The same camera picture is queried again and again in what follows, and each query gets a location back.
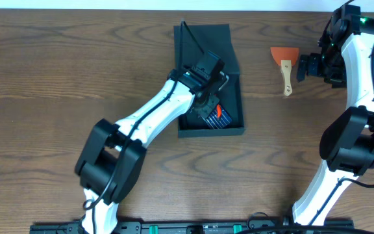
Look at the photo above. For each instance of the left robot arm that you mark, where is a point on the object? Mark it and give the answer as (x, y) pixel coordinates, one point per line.
(112, 157)

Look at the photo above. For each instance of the red handled pliers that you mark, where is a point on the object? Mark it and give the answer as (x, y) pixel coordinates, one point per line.
(219, 111)

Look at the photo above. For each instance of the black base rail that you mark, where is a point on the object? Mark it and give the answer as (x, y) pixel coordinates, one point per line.
(136, 227)

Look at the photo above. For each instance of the orange scraper wooden handle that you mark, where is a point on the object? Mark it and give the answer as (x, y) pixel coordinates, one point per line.
(285, 57)

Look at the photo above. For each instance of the black open gift box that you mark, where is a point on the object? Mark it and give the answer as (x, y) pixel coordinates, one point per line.
(217, 39)

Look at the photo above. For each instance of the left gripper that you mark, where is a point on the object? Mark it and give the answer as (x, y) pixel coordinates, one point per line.
(208, 110)

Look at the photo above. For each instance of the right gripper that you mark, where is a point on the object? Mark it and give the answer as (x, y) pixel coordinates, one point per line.
(338, 80)

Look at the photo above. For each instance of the blue drill bit case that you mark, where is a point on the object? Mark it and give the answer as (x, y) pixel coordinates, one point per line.
(215, 123)

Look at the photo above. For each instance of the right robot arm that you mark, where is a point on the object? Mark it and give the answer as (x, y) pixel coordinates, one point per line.
(346, 148)

